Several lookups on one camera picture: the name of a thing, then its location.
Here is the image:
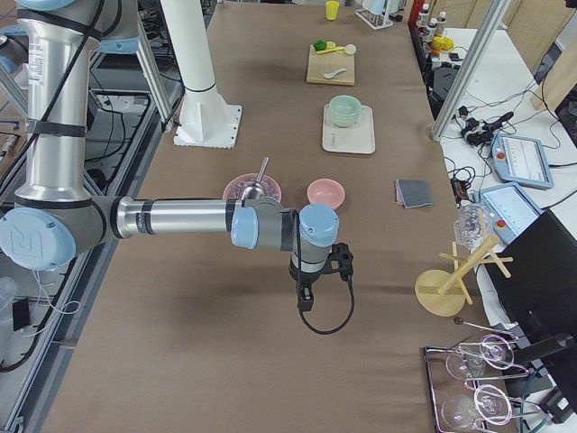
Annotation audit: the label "wire glass rack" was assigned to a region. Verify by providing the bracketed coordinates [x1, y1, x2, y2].
[423, 332, 541, 432]

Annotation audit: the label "white dish rack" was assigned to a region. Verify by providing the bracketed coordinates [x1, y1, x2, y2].
[355, 0, 399, 30]

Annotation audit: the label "green lime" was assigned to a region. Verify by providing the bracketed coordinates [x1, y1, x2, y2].
[314, 40, 326, 51]

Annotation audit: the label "green stacked bowls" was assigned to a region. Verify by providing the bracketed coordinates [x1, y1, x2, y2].
[329, 95, 362, 127]

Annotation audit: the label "wooden cup tree stand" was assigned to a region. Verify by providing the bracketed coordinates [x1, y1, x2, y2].
[415, 215, 513, 317]

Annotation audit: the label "white pedestal column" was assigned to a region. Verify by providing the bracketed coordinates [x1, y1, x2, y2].
[161, 0, 242, 149]

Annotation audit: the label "grey folded cloth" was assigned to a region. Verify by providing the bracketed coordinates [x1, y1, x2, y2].
[394, 180, 434, 208]

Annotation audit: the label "lower wine glass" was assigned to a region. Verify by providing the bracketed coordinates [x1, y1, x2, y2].
[441, 384, 513, 432]

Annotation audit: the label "wine glass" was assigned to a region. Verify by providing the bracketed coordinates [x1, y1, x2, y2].
[445, 334, 514, 380]
[441, 384, 513, 432]

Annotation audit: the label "lower teach pendant tablet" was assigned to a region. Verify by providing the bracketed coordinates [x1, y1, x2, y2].
[474, 182, 543, 244]

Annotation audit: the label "teach pendant tablet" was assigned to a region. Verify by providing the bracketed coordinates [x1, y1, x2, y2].
[474, 182, 543, 244]
[491, 134, 554, 189]

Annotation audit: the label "wooden cutting board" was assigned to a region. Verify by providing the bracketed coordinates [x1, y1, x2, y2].
[306, 45, 355, 87]

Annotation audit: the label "white ceramic spoon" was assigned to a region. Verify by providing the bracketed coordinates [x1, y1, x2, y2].
[323, 68, 346, 79]

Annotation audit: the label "clear glass cup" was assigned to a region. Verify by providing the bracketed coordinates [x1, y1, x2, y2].
[453, 204, 490, 251]

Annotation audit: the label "upper wine glass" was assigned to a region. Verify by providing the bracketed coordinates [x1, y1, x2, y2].
[445, 334, 514, 380]

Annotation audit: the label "aluminium frame post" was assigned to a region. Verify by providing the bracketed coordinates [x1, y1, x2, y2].
[431, 0, 510, 143]

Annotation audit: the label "yellow cup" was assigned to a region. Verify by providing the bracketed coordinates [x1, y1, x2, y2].
[325, 0, 340, 21]

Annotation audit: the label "upper teach pendant tablet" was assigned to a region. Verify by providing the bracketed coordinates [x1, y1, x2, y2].
[491, 134, 554, 189]

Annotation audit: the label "white rabbit tray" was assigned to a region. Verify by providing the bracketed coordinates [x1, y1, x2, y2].
[322, 104, 376, 155]

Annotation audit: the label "yellow object on side table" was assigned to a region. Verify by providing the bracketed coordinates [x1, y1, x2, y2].
[430, 35, 454, 51]

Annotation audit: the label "black monitor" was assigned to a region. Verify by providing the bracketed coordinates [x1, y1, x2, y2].
[487, 210, 576, 343]

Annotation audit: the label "yellow plastic knife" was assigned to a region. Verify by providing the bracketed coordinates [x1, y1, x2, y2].
[316, 46, 345, 55]

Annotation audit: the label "pink bowl with ice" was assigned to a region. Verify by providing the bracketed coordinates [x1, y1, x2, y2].
[222, 173, 282, 202]

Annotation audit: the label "metal ice scoop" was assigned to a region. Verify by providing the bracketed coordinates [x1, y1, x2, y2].
[241, 156, 270, 200]

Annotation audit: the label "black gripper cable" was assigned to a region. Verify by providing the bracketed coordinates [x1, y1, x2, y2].
[297, 270, 356, 336]

